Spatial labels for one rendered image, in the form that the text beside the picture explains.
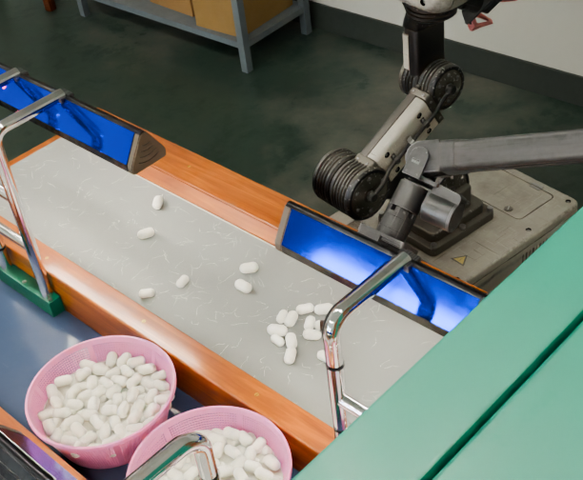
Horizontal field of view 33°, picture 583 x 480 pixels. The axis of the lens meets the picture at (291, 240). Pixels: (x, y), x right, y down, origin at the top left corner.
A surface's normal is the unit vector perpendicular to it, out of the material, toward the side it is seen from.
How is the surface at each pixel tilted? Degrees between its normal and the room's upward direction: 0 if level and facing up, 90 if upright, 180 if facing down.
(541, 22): 90
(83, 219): 0
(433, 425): 0
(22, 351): 0
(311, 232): 58
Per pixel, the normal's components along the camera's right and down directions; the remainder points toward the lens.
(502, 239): -0.11, -0.77
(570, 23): -0.65, 0.53
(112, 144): -0.63, 0.02
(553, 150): -0.45, -0.04
